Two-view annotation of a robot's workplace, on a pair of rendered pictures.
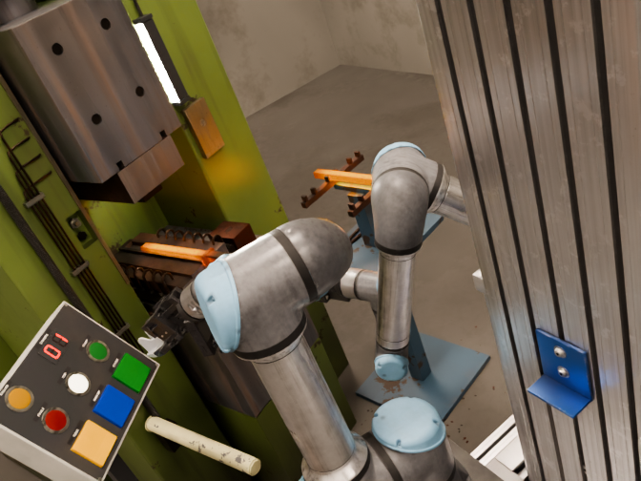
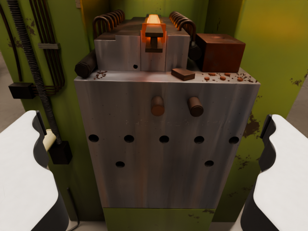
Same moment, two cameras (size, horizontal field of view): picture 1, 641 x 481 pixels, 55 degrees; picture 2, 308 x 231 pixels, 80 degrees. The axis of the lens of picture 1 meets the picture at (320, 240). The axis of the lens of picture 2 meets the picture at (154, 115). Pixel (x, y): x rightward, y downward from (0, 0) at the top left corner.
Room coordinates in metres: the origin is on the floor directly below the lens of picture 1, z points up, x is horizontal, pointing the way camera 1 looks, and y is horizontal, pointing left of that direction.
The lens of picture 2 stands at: (1.33, 0.04, 1.06)
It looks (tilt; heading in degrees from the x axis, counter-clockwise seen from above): 33 degrees down; 43
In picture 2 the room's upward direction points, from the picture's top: 2 degrees clockwise
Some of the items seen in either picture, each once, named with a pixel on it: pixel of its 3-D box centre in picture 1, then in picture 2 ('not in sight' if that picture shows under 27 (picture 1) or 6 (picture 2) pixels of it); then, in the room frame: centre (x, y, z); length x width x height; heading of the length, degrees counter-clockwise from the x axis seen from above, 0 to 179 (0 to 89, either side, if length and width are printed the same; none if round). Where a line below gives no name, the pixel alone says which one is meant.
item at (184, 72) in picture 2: not in sight; (183, 73); (1.65, 0.26, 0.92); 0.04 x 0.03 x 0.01; 75
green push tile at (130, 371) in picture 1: (131, 373); not in sight; (1.20, 0.54, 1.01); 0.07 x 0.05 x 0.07; 159
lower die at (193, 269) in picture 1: (163, 264); (145, 35); (1.76, 0.49, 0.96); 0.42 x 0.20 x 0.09; 44
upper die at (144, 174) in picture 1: (108, 167); not in sight; (1.76, 0.49, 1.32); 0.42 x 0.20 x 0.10; 44
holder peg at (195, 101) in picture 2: not in sight; (195, 106); (1.63, 0.21, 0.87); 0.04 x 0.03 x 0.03; 44
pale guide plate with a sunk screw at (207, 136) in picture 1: (203, 128); not in sight; (1.92, 0.21, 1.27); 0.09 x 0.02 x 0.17; 134
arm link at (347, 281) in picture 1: (355, 282); not in sight; (1.25, -0.04, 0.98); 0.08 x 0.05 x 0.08; 134
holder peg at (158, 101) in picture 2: not in sight; (157, 106); (1.57, 0.27, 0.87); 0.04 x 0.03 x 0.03; 44
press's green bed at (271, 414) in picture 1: (256, 401); (156, 183); (1.80, 0.46, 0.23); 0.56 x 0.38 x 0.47; 44
